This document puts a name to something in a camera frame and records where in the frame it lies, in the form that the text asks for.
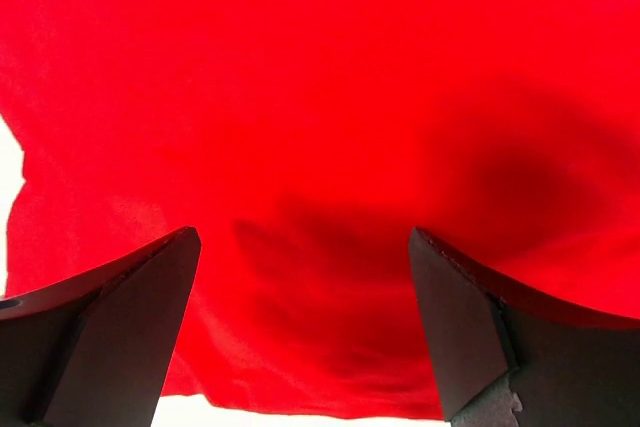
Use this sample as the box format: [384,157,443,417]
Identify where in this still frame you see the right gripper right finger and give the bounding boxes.
[409,229,639,426]

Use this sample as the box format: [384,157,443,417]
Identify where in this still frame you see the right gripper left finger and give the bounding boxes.
[1,227,201,427]

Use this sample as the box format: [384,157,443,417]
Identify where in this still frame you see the red t shirt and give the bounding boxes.
[1,0,639,419]

